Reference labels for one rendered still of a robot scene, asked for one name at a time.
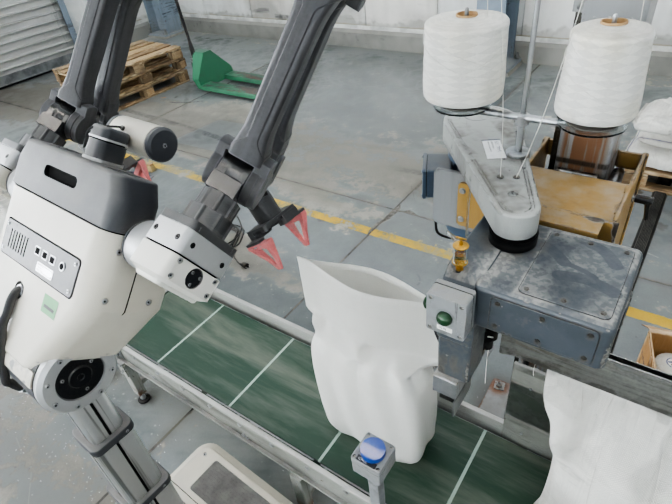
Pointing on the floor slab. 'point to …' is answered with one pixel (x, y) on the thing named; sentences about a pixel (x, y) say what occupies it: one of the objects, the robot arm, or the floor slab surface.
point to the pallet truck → (217, 71)
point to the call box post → (376, 493)
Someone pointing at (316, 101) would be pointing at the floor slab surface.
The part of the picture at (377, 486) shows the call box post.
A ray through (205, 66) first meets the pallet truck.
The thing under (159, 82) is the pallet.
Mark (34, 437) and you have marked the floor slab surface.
